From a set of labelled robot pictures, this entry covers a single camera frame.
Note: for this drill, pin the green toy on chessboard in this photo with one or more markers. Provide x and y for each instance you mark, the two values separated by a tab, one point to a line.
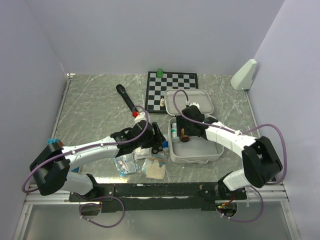
159	73

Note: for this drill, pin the black white chessboard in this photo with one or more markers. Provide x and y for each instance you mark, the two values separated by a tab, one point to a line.
157	86

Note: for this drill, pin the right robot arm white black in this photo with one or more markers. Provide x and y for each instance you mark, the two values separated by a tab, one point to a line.
260	161

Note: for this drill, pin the blue printed plastic bag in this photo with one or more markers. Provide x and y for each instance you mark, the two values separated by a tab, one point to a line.
126	164

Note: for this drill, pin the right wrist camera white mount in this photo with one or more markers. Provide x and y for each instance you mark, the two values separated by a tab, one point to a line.
188	104

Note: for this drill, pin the grey medicine kit case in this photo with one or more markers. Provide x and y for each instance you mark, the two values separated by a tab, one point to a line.
197	150

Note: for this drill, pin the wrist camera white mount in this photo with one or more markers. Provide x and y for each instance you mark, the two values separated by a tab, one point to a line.
140	116
188	104

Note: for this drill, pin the white bottle green label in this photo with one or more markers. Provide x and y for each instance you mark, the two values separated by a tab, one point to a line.
174	133

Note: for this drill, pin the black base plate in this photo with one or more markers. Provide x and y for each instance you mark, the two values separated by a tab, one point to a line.
158	196

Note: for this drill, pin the bag of latex gloves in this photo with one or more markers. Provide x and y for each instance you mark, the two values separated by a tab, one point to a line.
154	167

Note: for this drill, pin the blue brown toy block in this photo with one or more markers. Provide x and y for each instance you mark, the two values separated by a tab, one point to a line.
55	141

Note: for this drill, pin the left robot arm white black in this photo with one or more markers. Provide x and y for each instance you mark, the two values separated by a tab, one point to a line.
53	169

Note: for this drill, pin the white wall mounted device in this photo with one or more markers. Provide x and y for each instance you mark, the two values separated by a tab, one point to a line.
243	78

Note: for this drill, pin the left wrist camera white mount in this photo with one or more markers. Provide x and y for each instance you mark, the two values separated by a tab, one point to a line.
140	116

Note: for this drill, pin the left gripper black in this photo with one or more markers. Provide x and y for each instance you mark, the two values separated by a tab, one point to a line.
158	137

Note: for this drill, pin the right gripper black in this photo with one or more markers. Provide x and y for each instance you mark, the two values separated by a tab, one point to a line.
181	121

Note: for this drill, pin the white gauze packet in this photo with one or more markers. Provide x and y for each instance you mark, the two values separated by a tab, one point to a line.
142	153

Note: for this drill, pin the white chess piece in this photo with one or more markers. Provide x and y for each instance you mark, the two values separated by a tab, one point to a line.
162	102

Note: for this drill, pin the black microphone orange end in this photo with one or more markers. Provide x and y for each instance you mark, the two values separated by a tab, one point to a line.
122	91

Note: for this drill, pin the brown medicine bottle orange cap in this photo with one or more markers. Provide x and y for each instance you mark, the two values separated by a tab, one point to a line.
184	138

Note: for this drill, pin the aluminium frame rail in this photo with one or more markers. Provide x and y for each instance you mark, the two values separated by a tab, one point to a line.
35	198

